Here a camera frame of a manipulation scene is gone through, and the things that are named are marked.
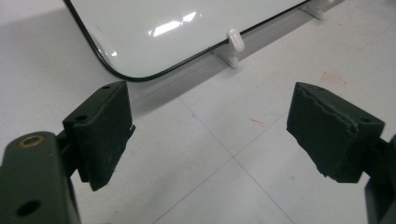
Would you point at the white plastic whiteboard foot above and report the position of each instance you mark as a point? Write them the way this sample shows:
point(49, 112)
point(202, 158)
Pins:
point(234, 46)

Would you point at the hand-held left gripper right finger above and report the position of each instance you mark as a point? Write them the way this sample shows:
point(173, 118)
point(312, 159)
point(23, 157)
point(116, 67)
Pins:
point(330, 140)

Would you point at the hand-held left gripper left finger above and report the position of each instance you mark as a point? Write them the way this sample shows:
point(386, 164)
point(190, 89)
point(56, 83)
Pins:
point(102, 137)

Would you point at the white whiteboard with black rim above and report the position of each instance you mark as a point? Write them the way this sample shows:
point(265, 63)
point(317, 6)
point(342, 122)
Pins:
point(149, 40)

